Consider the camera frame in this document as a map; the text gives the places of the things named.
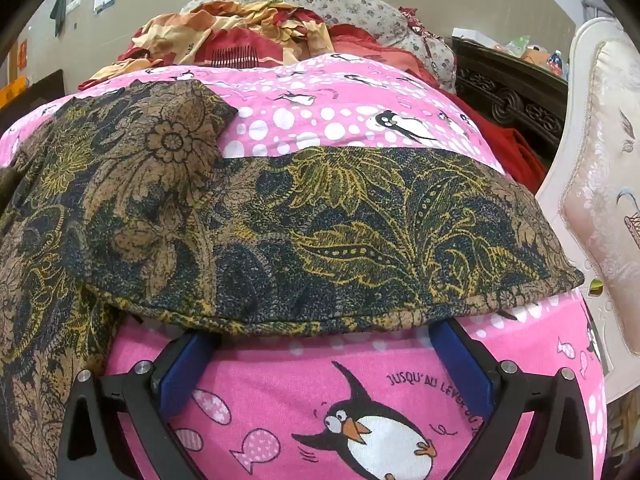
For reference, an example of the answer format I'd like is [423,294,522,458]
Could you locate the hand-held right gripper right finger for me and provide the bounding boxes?
[429,317,597,480]

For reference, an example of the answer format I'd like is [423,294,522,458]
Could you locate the coral pink blanket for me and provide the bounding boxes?
[327,22,443,92]

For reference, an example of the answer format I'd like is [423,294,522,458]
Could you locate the red orange floral quilt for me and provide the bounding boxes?
[77,0,383,95]

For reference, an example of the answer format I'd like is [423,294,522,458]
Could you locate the green packet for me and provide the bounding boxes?
[504,35,532,57]

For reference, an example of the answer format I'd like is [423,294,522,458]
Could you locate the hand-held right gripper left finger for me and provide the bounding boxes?
[57,332,222,480]

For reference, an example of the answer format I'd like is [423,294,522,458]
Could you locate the white box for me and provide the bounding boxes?
[451,27,497,44]

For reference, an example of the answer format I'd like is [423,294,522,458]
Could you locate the pink penguin print blanket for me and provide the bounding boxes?
[0,52,608,480]

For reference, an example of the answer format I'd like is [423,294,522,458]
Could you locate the grey floral pillow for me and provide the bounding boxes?
[180,0,458,95]

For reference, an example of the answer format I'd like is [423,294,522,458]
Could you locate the dark wooden furniture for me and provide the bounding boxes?
[0,70,66,127]

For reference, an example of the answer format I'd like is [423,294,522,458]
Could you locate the dark carved wooden headboard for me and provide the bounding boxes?
[450,35,571,167]

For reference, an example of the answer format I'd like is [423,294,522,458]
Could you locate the white upholstered chair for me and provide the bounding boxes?
[534,16,640,397]

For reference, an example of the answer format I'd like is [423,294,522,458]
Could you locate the brown dark floral patterned garment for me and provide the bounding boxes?
[0,80,586,480]

